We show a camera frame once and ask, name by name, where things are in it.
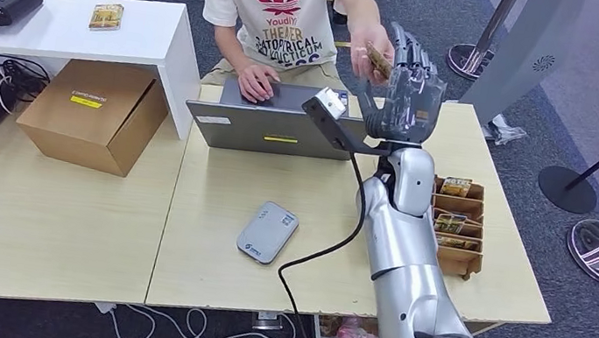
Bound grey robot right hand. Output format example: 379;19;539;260
352;18;456;149

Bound person's right hand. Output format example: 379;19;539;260
234;61;285;109

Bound person's left hand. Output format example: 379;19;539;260
344;18;400;86

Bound person's ID card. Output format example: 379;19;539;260
361;40;398;83

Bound gold room key card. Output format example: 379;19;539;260
438;175;474;200
433;210;469;237
88;0;125;35
434;235;481;253

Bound grey card reader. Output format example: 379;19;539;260
233;197;303;270

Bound wooden card rack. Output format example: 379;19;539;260
420;175;495;283

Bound grey laptop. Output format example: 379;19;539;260
180;68;380;171

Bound crumpled clear plastic wrap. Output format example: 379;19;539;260
478;111;531;150

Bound grey standing panel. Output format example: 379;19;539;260
456;0;588;139

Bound white desk shelf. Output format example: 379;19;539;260
0;0;214;144

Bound brown cardboard box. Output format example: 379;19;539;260
10;49;176;183

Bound grey floor socket box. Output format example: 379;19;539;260
251;309;284;334

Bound white power plug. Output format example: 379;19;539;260
93;299;118;317

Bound chrome stanchion post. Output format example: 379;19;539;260
443;0;524;88

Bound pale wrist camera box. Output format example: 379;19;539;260
313;85;350;122

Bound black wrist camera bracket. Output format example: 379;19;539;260
295;92;403;160

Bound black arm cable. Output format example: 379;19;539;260
268;143;376;338

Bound black cable bundle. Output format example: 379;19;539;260
0;53;54;105

